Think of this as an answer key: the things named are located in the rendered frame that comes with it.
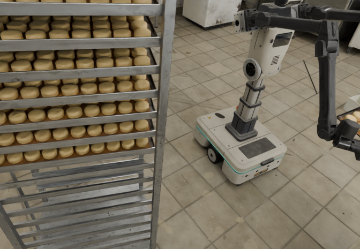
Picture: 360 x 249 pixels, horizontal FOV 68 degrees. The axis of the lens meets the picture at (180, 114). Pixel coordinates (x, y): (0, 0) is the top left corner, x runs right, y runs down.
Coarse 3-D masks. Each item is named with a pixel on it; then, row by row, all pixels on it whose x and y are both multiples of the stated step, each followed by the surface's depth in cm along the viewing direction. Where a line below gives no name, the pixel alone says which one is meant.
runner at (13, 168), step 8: (120, 152) 101; (128, 152) 102; (136, 152) 103; (144, 152) 104; (152, 152) 105; (56, 160) 95; (64, 160) 96; (72, 160) 97; (80, 160) 98; (88, 160) 99; (96, 160) 100; (0, 168) 91; (8, 168) 91; (16, 168) 92; (24, 168) 93; (32, 168) 94
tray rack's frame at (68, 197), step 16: (96, 192) 180; (112, 192) 181; (0, 208) 100; (64, 208) 169; (80, 208) 170; (128, 208) 173; (144, 208) 174; (0, 224) 104; (48, 224) 160; (64, 224) 161; (112, 224) 164; (16, 240) 114; (80, 240) 155; (112, 240) 157
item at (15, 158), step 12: (96, 144) 103; (108, 144) 104; (120, 144) 107; (132, 144) 105; (144, 144) 106; (0, 156) 94; (12, 156) 95; (24, 156) 98; (36, 156) 96; (48, 156) 97; (60, 156) 99; (72, 156) 100
